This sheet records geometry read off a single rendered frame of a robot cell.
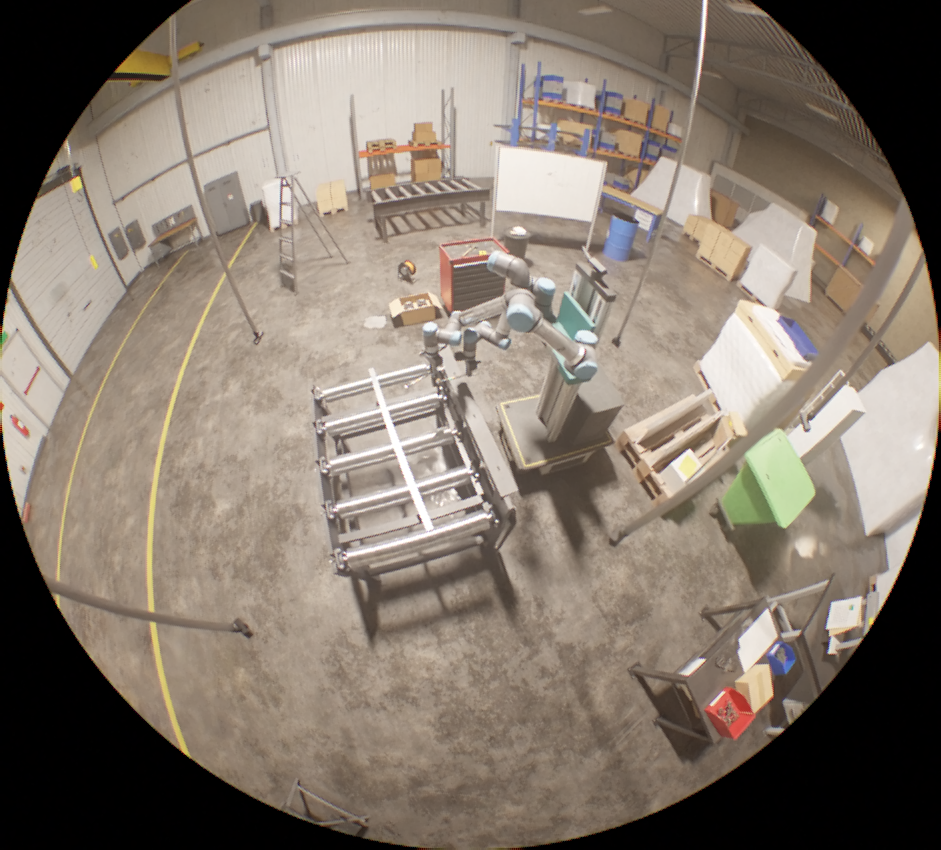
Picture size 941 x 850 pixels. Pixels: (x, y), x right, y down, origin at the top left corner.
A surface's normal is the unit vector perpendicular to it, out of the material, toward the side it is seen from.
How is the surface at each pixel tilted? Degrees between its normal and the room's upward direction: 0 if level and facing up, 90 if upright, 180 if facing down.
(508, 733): 0
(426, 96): 90
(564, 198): 90
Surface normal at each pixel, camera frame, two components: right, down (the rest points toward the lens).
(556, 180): -0.07, 0.75
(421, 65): 0.35, 0.71
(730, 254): -0.90, 0.32
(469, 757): 0.03, -0.65
